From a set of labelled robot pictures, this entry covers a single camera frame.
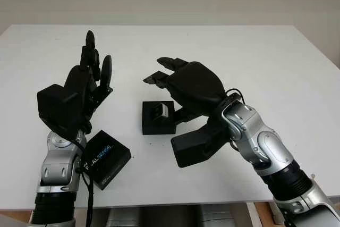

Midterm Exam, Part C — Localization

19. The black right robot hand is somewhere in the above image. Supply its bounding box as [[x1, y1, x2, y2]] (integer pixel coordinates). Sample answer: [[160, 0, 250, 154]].
[[142, 56, 226, 127]]

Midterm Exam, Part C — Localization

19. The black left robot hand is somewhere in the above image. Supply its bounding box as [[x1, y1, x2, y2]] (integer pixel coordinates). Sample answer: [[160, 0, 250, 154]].
[[65, 30, 114, 134]]

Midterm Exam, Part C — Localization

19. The small silver cube camera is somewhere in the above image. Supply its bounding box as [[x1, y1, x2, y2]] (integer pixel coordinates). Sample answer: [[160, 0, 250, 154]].
[[151, 104, 169, 121]]

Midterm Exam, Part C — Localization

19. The black RealSense box lid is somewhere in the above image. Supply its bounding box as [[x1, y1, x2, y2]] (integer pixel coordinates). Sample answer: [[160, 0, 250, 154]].
[[82, 130, 132, 191]]

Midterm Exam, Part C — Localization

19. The silver robot lower body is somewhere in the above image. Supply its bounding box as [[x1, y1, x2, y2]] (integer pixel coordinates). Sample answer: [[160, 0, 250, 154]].
[[91, 203, 248, 227]]

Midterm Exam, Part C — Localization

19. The white table leg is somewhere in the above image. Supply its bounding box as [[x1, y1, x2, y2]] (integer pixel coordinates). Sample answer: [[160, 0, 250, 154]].
[[245, 201, 257, 227]]

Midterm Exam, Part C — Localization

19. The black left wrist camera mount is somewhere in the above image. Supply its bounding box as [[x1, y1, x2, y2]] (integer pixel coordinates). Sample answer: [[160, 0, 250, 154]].
[[36, 84, 88, 139]]

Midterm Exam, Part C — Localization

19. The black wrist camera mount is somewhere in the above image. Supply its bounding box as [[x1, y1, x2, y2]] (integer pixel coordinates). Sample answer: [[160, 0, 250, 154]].
[[171, 120, 229, 169], [36, 84, 88, 139]]

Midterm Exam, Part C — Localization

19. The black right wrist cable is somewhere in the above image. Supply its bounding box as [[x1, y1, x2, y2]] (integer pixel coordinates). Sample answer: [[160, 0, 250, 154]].
[[224, 88, 247, 105]]

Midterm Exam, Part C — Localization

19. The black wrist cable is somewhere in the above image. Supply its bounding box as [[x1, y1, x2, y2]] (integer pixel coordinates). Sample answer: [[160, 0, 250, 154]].
[[71, 139, 95, 227], [224, 88, 247, 105]]

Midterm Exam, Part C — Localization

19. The black camera box base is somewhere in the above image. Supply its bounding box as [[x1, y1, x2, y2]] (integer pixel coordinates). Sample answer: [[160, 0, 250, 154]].
[[142, 100, 177, 135]]

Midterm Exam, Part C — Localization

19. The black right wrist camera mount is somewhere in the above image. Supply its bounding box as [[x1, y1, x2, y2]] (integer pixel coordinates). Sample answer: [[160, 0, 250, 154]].
[[171, 120, 229, 169]]

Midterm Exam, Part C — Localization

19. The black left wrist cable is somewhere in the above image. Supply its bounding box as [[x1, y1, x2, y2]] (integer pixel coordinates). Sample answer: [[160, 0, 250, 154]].
[[71, 139, 95, 227]]

